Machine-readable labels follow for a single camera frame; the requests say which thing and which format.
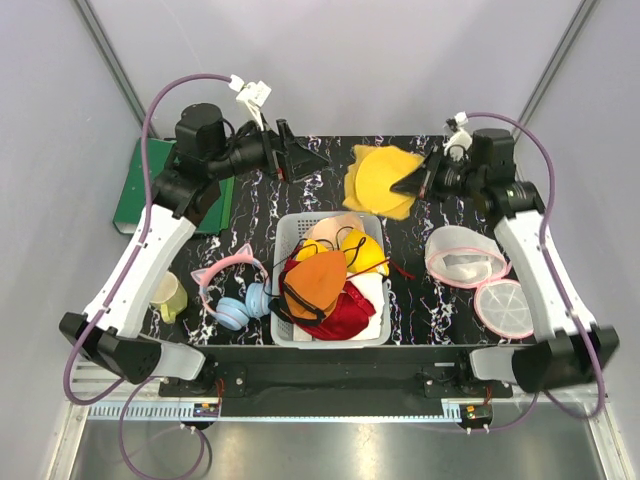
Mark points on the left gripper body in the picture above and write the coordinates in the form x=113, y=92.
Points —
x=256, y=151

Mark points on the grey plastic laundry basket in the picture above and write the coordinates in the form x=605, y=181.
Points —
x=310, y=275

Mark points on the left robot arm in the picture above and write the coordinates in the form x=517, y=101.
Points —
x=206, y=151

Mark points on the yellow mesh bra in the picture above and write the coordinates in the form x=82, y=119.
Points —
x=368, y=181

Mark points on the red satin bra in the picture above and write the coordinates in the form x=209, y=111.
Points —
x=350, y=317

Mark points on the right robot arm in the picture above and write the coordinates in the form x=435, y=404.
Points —
x=570, y=348

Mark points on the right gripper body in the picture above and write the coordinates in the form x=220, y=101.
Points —
x=450, y=178

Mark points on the white pink mesh laundry bag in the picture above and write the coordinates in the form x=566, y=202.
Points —
x=465, y=259

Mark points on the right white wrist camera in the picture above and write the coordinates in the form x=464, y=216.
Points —
x=460, y=141

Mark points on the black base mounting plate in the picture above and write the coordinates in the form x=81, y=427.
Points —
x=385, y=381

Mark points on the green ring binder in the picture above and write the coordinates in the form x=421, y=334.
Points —
x=132, y=198

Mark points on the yellow-green plastic cup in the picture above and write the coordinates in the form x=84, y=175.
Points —
x=170, y=298

